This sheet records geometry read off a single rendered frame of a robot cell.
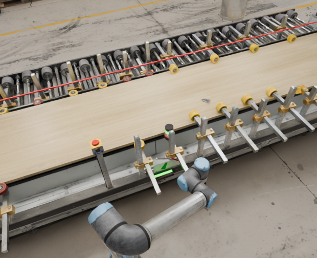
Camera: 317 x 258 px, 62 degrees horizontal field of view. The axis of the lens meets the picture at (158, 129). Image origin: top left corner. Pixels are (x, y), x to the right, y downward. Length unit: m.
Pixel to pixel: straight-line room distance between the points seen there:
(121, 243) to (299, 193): 2.30
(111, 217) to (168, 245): 1.51
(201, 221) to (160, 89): 1.31
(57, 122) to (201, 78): 1.37
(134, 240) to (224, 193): 1.86
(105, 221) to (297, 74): 2.30
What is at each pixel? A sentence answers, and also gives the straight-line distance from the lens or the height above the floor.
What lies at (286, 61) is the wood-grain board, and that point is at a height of 0.90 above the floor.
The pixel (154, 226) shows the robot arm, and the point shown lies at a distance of 1.18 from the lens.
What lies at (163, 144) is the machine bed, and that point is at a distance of 2.23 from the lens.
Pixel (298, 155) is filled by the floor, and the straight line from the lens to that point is 3.38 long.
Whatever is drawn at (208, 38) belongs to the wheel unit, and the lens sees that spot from 2.92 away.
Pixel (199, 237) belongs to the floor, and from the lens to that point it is 2.64.
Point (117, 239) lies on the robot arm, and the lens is 1.10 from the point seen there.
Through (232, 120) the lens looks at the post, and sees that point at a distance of 2.04.
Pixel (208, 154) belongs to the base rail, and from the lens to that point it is 2.22.
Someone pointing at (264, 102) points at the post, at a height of 1.13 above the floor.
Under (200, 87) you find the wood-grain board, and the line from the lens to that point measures 2.50.
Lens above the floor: 2.47
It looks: 48 degrees down
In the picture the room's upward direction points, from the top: 3 degrees counter-clockwise
